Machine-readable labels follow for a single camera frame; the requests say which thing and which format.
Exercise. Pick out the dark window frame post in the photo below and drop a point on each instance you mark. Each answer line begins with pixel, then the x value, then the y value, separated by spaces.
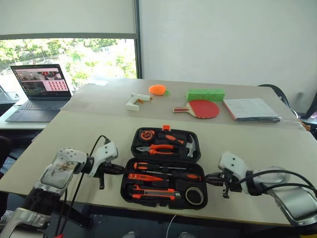
pixel 138 39

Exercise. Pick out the orange plush fruit toy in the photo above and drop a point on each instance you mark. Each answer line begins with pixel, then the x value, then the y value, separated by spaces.
pixel 157 89

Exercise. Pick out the orange black tape measure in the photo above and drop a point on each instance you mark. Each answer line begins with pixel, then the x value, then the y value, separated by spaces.
pixel 146 135

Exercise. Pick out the black plastic tool case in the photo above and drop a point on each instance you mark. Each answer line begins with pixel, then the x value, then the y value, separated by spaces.
pixel 163 158

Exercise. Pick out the white paper sheet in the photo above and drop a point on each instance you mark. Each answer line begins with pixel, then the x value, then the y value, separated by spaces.
pixel 97 82

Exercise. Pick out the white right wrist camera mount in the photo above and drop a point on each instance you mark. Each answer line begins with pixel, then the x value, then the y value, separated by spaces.
pixel 232 162

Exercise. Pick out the grey rounded shape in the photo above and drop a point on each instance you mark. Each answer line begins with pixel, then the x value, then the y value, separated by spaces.
pixel 128 235
pixel 184 235

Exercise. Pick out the black orange utility knife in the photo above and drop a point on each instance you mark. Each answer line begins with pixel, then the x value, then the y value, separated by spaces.
pixel 153 193

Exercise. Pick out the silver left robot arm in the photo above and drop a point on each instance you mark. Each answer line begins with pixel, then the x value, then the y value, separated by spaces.
pixel 57 173

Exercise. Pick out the steel claw hammer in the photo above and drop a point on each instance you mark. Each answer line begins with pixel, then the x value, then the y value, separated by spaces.
pixel 191 146

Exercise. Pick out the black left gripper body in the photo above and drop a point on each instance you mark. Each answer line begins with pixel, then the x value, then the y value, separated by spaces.
pixel 105 171

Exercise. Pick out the green sponge block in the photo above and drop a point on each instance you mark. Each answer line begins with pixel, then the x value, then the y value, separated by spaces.
pixel 205 94

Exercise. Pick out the white glue gun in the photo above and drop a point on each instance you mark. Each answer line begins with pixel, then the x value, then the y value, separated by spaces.
pixel 132 102

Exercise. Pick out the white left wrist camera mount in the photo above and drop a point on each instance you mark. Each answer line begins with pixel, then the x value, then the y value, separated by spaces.
pixel 106 152

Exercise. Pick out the black chair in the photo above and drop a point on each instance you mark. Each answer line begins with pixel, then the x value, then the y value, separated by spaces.
pixel 282 94

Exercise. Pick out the booklet in plastic sleeve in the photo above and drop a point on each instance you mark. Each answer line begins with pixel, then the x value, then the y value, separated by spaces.
pixel 250 109

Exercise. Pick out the black orange slim screwdriver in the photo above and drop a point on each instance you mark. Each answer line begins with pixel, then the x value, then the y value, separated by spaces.
pixel 192 177

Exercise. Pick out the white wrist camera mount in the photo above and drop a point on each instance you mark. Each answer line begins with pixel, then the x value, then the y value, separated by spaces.
pixel 106 152
pixel 232 162

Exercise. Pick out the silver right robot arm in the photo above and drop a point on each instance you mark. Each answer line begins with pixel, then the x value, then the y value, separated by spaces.
pixel 292 198

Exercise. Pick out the white roller blind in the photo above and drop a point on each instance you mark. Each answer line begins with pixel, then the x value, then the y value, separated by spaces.
pixel 67 15

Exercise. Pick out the black laptop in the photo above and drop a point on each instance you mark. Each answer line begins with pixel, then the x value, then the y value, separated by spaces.
pixel 39 86

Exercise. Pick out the red table tennis paddle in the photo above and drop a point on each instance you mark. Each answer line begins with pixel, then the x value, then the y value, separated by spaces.
pixel 205 109

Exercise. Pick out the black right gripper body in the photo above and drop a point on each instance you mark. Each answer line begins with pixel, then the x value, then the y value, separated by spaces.
pixel 230 182

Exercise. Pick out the black table leg frame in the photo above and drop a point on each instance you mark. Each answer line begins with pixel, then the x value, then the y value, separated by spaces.
pixel 79 215

